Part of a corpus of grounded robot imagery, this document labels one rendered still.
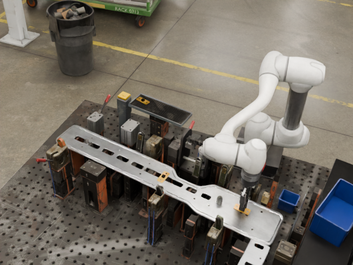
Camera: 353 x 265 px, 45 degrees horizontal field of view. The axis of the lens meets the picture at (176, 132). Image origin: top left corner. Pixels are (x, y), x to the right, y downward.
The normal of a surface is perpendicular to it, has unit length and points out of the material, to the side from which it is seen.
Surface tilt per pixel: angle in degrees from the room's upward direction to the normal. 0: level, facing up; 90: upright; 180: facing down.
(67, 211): 0
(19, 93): 0
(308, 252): 0
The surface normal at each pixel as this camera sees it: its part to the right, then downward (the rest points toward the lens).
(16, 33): -0.35, 0.58
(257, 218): 0.05, -0.76
